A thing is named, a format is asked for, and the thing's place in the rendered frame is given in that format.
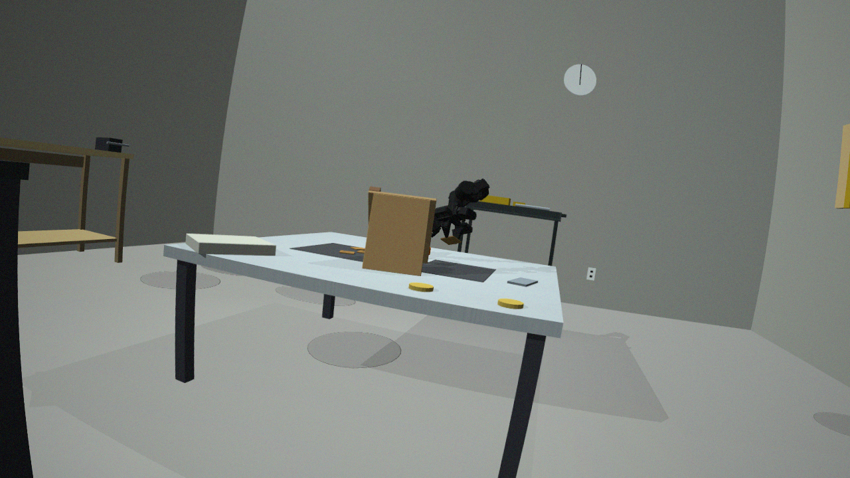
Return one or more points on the yellow round disc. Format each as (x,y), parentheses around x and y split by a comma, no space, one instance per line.
(510,303)
(421,287)

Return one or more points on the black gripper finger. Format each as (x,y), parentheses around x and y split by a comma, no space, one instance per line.
(445,223)
(458,232)

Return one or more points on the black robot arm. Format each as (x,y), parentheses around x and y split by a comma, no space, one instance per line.
(465,193)

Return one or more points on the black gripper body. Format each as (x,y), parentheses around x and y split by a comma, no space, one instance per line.
(449,211)

